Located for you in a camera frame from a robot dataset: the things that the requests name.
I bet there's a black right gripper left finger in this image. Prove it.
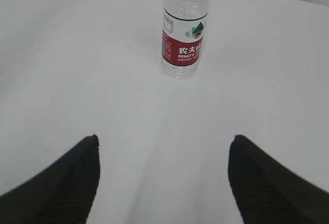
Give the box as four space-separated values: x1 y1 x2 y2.
1 135 100 223

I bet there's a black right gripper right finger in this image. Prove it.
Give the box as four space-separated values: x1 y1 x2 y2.
228 135 328 223

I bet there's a clear water bottle red label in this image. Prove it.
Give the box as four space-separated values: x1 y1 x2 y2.
161 0 211 79

